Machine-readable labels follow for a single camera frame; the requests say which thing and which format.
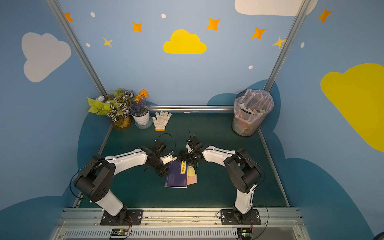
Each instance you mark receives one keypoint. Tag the yellow sticky note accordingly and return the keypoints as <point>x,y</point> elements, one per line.
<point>191,171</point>

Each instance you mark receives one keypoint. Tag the trash bin with plastic bag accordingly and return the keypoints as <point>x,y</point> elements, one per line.
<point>251,107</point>

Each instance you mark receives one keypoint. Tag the green circuit board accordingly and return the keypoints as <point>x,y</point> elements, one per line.
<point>119,233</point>
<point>245,234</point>

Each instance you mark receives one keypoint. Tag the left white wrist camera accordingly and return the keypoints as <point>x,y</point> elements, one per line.
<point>168,158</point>

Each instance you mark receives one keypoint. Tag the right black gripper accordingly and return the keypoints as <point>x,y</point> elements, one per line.
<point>186,157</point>

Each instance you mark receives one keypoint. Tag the white pot with flowers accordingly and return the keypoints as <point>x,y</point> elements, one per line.
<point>139,109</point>

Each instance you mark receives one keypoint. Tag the white work glove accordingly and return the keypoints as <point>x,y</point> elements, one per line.
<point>160,120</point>

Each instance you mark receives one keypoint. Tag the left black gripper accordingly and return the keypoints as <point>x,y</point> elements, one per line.
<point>162,169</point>

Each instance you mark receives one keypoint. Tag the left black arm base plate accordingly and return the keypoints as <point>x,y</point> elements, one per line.
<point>124,218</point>

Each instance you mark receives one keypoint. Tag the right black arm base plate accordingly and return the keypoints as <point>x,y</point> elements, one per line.
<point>231,217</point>

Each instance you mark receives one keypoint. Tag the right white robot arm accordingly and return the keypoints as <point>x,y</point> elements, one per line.
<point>245,174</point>

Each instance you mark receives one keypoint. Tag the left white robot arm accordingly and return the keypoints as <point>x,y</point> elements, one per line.
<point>95,179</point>

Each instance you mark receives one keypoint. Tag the green leafy plant pot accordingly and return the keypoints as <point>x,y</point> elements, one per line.
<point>116,107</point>

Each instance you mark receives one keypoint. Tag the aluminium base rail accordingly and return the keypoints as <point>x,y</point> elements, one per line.
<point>181,224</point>

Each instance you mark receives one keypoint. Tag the right green circuit board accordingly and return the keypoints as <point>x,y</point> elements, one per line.
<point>245,234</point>

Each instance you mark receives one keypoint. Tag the left green circuit board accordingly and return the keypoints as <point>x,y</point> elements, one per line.
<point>119,233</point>

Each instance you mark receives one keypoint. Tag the pink sticky note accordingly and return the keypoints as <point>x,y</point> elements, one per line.
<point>191,180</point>

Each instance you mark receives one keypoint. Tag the dark blue book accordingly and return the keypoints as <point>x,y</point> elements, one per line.
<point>177,178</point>

